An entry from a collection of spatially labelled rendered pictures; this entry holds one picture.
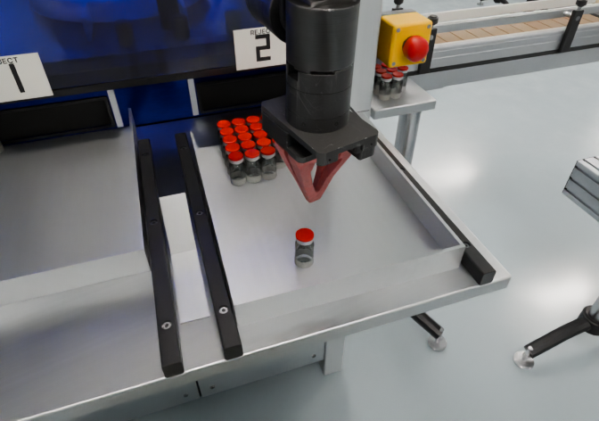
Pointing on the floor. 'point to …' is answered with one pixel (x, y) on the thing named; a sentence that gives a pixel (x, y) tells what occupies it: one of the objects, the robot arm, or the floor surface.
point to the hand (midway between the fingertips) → (313, 193)
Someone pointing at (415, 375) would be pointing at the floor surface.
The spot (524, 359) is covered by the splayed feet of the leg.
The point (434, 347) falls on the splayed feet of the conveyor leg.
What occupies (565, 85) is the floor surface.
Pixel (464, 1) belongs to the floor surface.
